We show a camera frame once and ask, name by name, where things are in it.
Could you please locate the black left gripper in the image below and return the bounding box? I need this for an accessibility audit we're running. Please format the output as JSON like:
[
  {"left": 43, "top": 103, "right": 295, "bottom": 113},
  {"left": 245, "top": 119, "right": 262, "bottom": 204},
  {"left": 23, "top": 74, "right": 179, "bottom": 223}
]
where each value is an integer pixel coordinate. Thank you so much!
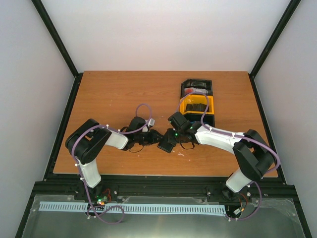
[{"left": 135, "top": 132, "right": 162, "bottom": 148}]

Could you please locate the yellow bin with black cards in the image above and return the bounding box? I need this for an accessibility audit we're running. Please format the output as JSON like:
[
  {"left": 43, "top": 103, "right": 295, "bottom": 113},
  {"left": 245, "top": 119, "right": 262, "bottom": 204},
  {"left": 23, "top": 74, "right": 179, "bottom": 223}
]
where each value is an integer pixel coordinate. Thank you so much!
[{"left": 179, "top": 94, "right": 214, "bottom": 115}]

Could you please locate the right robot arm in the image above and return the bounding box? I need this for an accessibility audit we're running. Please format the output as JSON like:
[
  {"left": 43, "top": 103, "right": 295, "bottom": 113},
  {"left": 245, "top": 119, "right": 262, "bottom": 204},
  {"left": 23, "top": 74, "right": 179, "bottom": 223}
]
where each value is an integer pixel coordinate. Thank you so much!
[{"left": 158, "top": 112, "right": 276, "bottom": 193}]

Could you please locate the black bin with blue cards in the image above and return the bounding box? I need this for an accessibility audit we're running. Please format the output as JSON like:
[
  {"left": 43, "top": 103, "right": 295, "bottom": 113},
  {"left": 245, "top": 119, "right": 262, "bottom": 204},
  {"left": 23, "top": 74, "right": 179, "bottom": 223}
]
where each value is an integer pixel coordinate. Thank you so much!
[{"left": 185, "top": 114, "right": 215, "bottom": 127}]

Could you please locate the black leather card holder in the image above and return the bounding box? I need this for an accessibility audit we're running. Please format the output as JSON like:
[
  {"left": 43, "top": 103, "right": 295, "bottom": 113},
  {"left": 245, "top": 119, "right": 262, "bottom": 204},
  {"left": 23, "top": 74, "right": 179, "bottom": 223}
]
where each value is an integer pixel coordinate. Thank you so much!
[{"left": 158, "top": 128, "right": 177, "bottom": 153}]

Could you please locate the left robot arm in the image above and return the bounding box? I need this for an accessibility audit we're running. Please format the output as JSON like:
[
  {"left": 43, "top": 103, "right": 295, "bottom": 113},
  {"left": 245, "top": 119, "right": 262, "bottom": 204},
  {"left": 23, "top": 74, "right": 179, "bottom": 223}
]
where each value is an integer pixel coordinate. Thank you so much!
[{"left": 65, "top": 116, "right": 163, "bottom": 200}]

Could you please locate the black card stack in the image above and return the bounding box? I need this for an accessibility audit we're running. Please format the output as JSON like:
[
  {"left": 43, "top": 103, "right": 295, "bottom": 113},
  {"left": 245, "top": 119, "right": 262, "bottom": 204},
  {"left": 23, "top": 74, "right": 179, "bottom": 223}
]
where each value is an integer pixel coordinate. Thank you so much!
[{"left": 185, "top": 103, "right": 207, "bottom": 112}]

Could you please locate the light blue cable duct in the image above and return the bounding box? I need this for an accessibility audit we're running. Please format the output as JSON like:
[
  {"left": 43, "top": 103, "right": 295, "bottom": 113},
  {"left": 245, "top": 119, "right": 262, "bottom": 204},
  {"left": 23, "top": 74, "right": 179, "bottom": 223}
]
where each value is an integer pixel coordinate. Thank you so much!
[{"left": 38, "top": 201, "right": 226, "bottom": 216}]

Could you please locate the black bin with red cards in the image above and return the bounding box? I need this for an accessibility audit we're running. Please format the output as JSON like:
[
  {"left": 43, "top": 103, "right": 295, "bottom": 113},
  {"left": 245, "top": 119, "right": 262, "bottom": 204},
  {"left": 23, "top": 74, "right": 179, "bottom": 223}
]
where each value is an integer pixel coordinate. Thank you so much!
[{"left": 181, "top": 79, "right": 213, "bottom": 98}]

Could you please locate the red white card stack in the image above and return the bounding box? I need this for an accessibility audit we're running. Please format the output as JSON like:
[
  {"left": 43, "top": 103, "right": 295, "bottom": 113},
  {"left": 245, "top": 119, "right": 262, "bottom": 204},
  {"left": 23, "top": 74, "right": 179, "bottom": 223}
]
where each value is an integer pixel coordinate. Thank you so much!
[{"left": 184, "top": 87, "right": 208, "bottom": 95}]

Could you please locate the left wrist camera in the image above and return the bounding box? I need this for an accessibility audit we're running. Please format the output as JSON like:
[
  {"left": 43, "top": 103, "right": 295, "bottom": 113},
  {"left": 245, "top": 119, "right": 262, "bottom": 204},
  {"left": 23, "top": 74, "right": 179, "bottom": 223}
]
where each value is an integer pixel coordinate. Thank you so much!
[{"left": 142, "top": 118, "right": 155, "bottom": 132}]

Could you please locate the black aluminium frame rail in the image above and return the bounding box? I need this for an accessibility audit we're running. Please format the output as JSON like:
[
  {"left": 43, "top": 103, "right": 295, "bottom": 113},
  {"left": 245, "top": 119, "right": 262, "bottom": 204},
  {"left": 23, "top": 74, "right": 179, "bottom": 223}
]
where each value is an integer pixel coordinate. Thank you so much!
[{"left": 31, "top": 0, "right": 80, "bottom": 75}]

